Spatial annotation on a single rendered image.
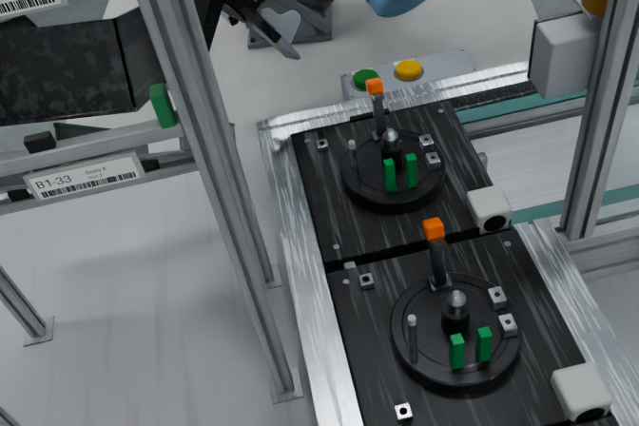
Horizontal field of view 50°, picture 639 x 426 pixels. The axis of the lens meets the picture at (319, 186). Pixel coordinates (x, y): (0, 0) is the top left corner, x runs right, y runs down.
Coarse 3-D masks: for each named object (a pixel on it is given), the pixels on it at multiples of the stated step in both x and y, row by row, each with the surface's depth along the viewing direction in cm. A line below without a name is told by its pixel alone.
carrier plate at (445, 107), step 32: (352, 128) 100; (416, 128) 98; (448, 128) 97; (320, 160) 96; (448, 160) 93; (320, 192) 92; (448, 192) 89; (320, 224) 88; (352, 224) 87; (384, 224) 87; (416, 224) 86; (448, 224) 85; (352, 256) 84; (384, 256) 85
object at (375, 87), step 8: (368, 80) 91; (376, 80) 90; (368, 88) 90; (376, 88) 90; (376, 96) 89; (376, 104) 91; (376, 112) 92; (376, 120) 92; (384, 120) 93; (376, 128) 93; (384, 128) 93
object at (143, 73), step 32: (0, 32) 52; (32, 32) 52; (64, 32) 52; (96, 32) 52; (128, 32) 54; (0, 64) 53; (32, 64) 53; (64, 64) 53; (96, 64) 53; (128, 64) 53; (0, 96) 54; (32, 96) 54; (64, 96) 54; (96, 96) 54; (128, 96) 54
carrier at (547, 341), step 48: (480, 240) 83; (336, 288) 81; (384, 288) 80; (432, 288) 76; (480, 288) 76; (528, 288) 78; (384, 336) 76; (432, 336) 73; (480, 336) 67; (528, 336) 74; (384, 384) 72; (432, 384) 70; (480, 384) 69; (528, 384) 70; (576, 384) 67
